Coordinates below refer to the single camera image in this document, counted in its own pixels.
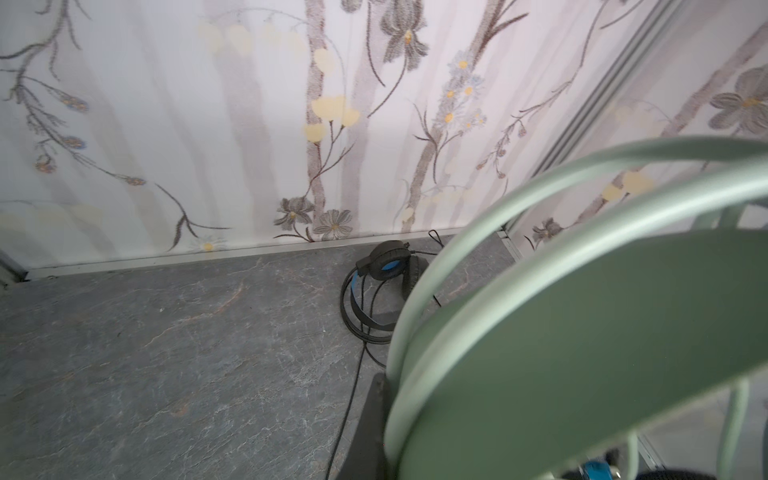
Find black headphone cable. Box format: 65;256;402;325
323;229;448;480

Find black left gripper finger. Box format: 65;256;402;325
336;373;390;480

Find mint green headphones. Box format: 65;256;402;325
384;137;767;479

